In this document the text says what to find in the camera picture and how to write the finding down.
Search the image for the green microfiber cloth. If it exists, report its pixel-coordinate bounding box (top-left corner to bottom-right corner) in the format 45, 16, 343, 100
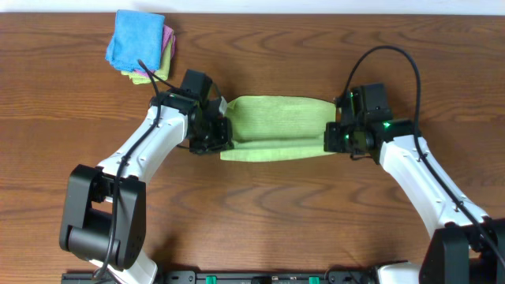
220, 95, 336, 163

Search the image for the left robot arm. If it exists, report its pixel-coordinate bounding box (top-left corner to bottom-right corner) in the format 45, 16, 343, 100
59, 92, 231, 283

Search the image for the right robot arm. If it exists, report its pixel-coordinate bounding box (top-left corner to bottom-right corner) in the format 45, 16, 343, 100
324, 106, 504, 283

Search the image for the folded light green cloth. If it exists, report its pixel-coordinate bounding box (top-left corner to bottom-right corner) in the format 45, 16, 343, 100
121, 36, 175, 84

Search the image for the folded purple cloth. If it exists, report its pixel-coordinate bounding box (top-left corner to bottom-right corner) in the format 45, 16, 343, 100
153, 25, 176, 80

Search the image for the folded blue cloth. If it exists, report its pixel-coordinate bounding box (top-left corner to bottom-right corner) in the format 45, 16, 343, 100
105, 9, 165, 72

